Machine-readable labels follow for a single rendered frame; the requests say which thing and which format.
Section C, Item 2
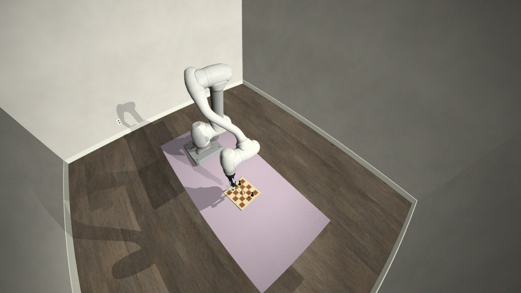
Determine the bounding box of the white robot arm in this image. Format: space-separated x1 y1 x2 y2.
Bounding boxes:
184 63 260 175

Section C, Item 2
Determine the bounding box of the chessboard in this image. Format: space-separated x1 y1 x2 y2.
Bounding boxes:
224 177 260 210

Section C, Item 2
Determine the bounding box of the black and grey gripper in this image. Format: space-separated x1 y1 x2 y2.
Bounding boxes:
225 174 236 189

